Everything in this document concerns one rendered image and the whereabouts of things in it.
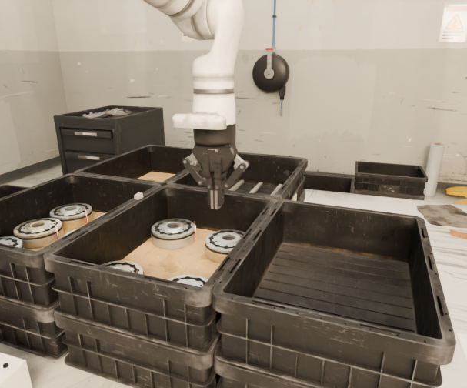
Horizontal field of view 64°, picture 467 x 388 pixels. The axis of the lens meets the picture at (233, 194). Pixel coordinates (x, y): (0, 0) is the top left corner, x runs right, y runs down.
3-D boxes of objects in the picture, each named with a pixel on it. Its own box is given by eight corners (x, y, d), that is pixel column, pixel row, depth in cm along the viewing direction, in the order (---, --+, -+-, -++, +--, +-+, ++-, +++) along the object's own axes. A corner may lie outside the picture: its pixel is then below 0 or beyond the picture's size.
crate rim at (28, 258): (39, 269, 61) (37, 256, 61) (-82, 240, 71) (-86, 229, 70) (164, 192, 97) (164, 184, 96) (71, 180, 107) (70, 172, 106)
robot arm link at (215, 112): (170, 128, 61) (168, 88, 59) (200, 118, 71) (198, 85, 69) (221, 131, 58) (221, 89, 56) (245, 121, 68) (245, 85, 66)
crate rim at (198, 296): (207, 309, 52) (207, 295, 51) (39, 269, 61) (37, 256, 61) (278, 208, 87) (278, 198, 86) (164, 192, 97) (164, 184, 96)
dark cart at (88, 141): (129, 254, 252) (115, 118, 222) (73, 245, 265) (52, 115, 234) (169, 220, 306) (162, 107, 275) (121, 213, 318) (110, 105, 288)
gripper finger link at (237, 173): (241, 162, 65) (219, 182, 68) (248, 170, 65) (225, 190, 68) (246, 158, 67) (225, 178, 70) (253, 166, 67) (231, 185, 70)
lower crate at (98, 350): (210, 420, 59) (208, 359, 54) (59, 369, 68) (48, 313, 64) (275, 285, 94) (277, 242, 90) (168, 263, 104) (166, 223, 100)
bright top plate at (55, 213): (68, 222, 91) (68, 220, 91) (41, 215, 96) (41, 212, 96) (100, 209, 100) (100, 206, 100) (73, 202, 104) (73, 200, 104)
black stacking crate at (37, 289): (49, 317, 65) (38, 259, 61) (-67, 283, 75) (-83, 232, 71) (165, 227, 100) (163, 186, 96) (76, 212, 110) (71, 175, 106)
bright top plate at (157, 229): (185, 241, 82) (185, 239, 82) (143, 235, 85) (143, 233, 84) (201, 222, 91) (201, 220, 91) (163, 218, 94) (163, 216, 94)
